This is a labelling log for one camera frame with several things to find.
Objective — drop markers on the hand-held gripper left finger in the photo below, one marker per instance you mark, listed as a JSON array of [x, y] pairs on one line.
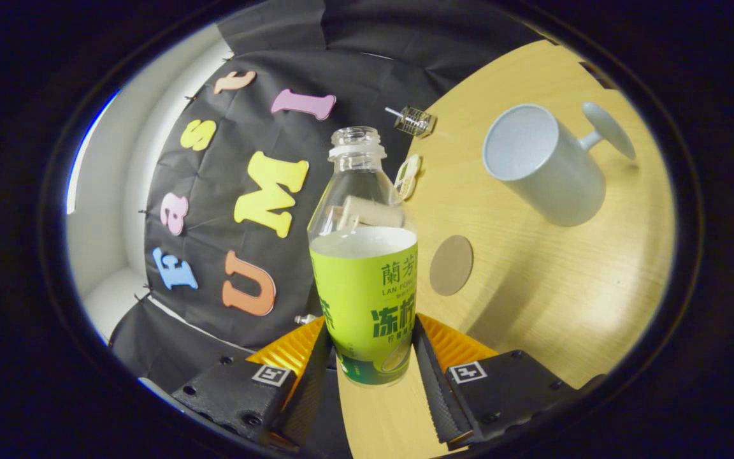
[[306, 395]]

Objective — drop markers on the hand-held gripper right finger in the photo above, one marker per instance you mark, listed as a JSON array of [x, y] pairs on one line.
[[434, 389]]

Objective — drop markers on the green label juice bottle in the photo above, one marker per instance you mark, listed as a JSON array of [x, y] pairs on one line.
[[364, 299]]

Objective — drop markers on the round brown coaster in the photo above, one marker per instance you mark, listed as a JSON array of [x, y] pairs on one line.
[[451, 265]]

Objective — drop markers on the white cup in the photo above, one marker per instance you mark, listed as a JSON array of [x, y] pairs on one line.
[[558, 185]]

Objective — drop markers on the wooden table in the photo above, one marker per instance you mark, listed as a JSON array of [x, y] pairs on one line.
[[532, 293]]

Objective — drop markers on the white compartment tray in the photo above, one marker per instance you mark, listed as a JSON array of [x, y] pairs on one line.
[[408, 177]]

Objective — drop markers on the white spoon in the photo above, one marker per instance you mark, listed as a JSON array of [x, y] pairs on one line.
[[394, 112]]

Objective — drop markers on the black backdrop cloth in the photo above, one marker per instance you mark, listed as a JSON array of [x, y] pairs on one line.
[[354, 76]]

